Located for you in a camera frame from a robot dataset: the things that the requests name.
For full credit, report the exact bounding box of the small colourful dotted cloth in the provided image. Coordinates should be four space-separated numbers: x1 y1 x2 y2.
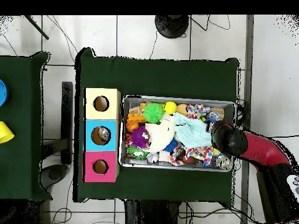
185 103 207 118

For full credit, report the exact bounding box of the cream white cloth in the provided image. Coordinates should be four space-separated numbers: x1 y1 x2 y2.
145 114 178 154

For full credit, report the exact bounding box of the orange toy building block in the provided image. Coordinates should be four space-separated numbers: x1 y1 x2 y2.
127 113 147 132

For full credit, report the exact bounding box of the silver crushed can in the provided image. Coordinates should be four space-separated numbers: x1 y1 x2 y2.
215 156 232 170

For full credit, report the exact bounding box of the wooden box with three holes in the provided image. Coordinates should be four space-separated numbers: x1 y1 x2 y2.
83 87 121 183

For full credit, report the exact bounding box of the yellow ball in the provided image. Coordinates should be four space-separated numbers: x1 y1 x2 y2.
164 101 178 115

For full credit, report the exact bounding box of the shallow clear mesh bin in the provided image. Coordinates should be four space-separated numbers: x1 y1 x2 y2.
119 95 236 173

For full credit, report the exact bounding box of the large colourful dotted cloth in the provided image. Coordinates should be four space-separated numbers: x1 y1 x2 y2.
169 145 220 166

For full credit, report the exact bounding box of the yellow cup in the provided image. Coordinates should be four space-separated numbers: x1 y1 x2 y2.
0 121 15 144

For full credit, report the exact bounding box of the black panel stand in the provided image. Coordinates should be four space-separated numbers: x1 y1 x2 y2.
61 81 74 164

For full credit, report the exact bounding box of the green toy with white eyes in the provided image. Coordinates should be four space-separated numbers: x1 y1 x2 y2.
128 146 150 160

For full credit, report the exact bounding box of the mint green cloth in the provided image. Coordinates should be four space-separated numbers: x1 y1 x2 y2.
173 111 214 149

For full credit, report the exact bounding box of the black cable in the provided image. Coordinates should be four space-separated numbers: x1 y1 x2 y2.
267 134 299 140

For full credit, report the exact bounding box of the green cloth side table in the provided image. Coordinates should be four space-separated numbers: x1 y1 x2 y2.
0 51 51 201

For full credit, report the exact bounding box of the black round stand base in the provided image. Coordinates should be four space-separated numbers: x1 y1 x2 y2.
155 15 190 39

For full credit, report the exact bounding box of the dark green table cloth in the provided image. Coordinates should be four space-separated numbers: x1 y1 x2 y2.
74 46 241 206

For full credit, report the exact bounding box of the black pole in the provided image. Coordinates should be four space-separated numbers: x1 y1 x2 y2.
24 15 50 40

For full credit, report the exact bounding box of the green spiky rubber ball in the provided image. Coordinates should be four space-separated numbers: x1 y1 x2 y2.
142 102 165 124

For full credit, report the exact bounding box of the grey round stand foot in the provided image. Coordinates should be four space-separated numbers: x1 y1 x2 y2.
39 164 68 187

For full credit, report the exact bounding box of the blue round object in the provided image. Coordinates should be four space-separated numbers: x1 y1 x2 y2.
0 79 9 106

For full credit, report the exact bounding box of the purple spiky ball with eyes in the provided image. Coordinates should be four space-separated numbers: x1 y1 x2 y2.
129 127 151 150

